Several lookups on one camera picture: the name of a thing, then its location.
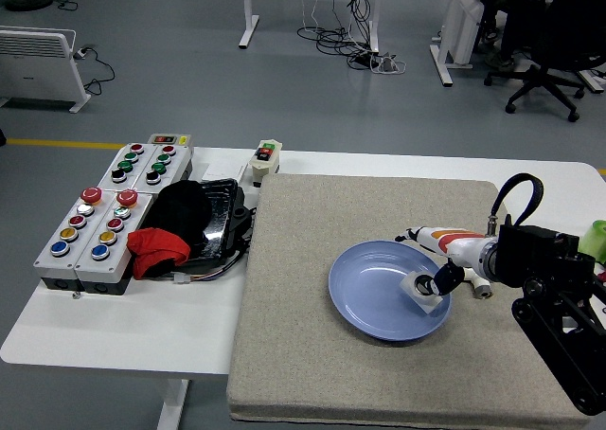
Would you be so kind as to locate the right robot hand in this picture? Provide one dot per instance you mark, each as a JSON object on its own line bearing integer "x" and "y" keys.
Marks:
{"x": 454, "y": 245}

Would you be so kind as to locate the white tee pipe metal thread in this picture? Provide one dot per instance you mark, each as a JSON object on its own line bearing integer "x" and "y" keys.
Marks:
{"x": 480, "y": 288}

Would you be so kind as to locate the large white tee pipe fitting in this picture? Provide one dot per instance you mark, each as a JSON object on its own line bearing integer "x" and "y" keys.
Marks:
{"x": 414, "y": 283}

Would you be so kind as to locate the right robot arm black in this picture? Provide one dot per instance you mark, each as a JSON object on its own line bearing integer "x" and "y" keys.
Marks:
{"x": 544, "y": 259}

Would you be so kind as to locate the blue plate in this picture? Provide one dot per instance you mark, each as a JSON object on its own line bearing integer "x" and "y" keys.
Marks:
{"x": 374, "y": 307}

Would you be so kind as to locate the green cup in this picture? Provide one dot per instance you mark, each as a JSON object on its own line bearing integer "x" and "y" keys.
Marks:
{"x": 596, "y": 238}

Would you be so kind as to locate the grey-brown mat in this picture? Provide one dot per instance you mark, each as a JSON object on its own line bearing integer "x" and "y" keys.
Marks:
{"x": 331, "y": 378}

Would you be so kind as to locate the white desk side panel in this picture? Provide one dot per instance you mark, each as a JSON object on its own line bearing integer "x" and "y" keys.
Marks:
{"x": 461, "y": 27}

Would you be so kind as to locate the person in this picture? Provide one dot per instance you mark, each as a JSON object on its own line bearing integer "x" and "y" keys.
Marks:
{"x": 513, "y": 27}

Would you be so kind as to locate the black office chair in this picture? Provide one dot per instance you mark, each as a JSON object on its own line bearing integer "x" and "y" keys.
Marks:
{"x": 558, "y": 37}

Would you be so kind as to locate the black plastic tray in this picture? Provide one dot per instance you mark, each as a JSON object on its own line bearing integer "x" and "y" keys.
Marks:
{"x": 220, "y": 221}

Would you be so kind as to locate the white desk leg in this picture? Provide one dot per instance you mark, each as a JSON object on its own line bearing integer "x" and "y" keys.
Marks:
{"x": 248, "y": 11}
{"x": 374, "y": 18}

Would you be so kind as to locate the white paper sheet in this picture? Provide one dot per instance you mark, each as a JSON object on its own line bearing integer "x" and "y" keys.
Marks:
{"x": 222, "y": 169}

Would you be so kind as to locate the black cloth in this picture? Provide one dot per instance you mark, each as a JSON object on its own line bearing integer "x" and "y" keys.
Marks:
{"x": 180, "y": 207}

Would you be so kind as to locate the red cloth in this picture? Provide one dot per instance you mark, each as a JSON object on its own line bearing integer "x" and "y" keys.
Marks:
{"x": 154, "y": 247}

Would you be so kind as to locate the button box green buttons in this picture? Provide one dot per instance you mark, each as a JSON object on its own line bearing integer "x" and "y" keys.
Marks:
{"x": 125, "y": 165}
{"x": 161, "y": 167}

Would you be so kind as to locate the white table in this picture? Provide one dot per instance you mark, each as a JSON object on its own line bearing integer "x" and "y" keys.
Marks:
{"x": 142, "y": 326}

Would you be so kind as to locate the button box red mushroom button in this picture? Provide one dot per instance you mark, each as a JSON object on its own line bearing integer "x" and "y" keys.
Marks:
{"x": 71, "y": 245}
{"x": 111, "y": 255}

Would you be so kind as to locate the white panel heater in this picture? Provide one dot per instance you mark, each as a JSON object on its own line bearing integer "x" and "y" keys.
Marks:
{"x": 33, "y": 65}

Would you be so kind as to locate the white switch box green red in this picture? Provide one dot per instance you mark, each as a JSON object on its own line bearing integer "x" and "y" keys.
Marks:
{"x": 265, "y": 162}

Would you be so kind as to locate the small grey rocker switch box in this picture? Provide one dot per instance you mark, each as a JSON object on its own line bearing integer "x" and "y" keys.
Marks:
{"x": 169, "y": 139}

